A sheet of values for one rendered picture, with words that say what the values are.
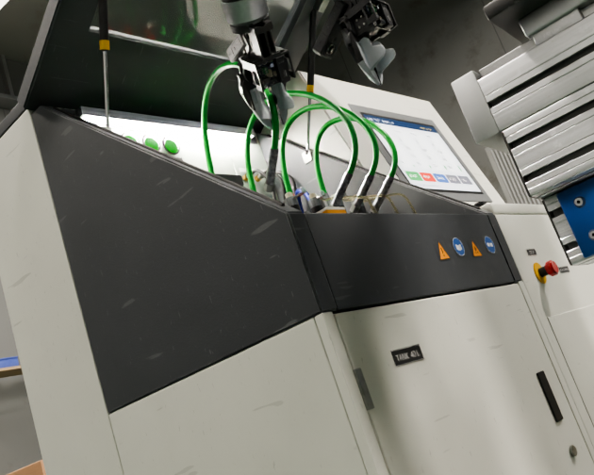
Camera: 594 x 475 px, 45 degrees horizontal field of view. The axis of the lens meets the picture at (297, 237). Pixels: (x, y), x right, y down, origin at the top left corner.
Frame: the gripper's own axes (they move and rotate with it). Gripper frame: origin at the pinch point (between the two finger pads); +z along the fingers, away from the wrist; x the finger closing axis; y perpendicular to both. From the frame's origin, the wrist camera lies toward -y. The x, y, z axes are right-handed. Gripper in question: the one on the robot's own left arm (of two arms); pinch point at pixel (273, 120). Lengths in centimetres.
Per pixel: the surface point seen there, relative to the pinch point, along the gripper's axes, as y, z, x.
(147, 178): 1.0, -0.6, -27.1
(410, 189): -5.9, 33.3, 30.8
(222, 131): -48, 17, 5
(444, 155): -45, 54, 70
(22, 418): -589, 444, -145
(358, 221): 29.0, 10.7, -2.5
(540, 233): 9, 52, 55
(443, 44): -747, 325, 607
